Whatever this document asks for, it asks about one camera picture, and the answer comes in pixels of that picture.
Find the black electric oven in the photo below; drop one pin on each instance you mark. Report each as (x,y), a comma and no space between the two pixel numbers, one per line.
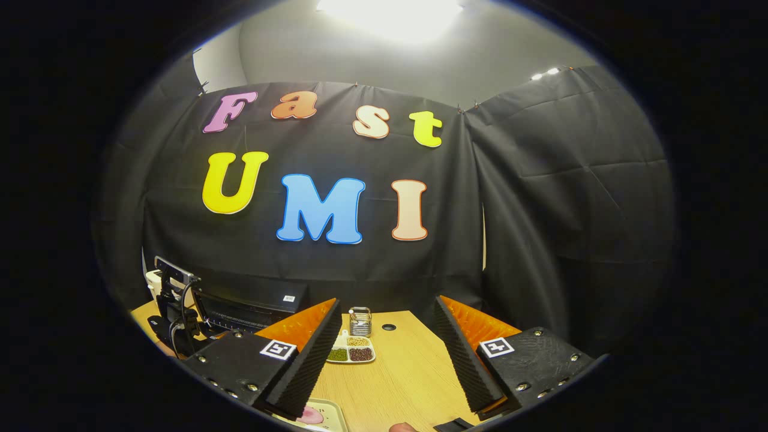
(252,300)

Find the yellow soybeans pile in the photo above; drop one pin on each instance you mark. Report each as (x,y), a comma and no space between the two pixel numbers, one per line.
(358,341)

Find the green mung beans pile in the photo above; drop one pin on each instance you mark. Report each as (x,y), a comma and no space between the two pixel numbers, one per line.
(337,354)

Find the dark red beans pile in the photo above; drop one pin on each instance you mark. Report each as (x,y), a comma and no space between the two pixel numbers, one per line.
(360,354)

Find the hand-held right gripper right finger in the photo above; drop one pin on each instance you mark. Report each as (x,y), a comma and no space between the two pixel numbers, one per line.
(465,354)

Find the pink ham slice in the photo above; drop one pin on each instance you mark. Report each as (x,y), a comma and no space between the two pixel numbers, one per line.
(312,415)

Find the cream square plate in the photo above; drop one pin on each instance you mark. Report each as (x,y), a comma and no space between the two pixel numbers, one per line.
(333,414)

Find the white toaster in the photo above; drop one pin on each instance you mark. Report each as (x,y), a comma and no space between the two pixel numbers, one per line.
(152,279)

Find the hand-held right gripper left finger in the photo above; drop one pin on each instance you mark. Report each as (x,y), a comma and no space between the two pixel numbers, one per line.
(312,354)

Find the small ceiling lights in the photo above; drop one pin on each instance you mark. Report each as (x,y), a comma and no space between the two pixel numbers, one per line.
(545,74)

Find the white divided tray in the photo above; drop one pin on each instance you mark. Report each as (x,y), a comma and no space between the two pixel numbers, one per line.
(341,343)

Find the large ceiling light panel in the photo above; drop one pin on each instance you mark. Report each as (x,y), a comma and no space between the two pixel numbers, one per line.
(390,15)

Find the black backdrop cloth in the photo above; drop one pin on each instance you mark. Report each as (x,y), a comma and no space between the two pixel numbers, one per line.
(336,150)

